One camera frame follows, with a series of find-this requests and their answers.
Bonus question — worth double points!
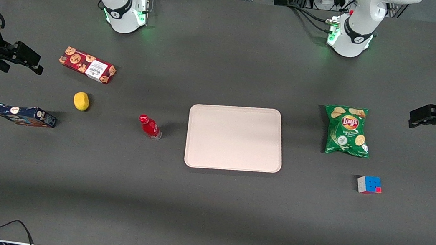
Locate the Rubik's cube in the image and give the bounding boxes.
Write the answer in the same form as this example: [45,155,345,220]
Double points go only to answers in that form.
[355,174,384,197]

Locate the beige plastic tray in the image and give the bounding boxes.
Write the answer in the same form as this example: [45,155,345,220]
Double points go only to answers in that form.
[182,97,289,179]

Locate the yellow lemon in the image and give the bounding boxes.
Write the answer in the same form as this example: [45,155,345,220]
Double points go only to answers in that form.
[72,91,92,113]

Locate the red coke bottle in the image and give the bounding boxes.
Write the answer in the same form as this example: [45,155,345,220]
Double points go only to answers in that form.
[136,114,165,142]

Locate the dark blue snack box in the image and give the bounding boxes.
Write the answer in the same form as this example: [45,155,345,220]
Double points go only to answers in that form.
[0,102,59,130]

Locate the green Lay's chips bag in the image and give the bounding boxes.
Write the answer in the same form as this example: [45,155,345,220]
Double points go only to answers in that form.
[319,102,376,160]

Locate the red cookie box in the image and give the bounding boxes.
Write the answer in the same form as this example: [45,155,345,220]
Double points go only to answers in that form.
[56,45,119,86]

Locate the black base cable bundle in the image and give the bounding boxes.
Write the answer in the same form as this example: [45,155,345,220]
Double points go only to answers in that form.
[282,2,343,36]

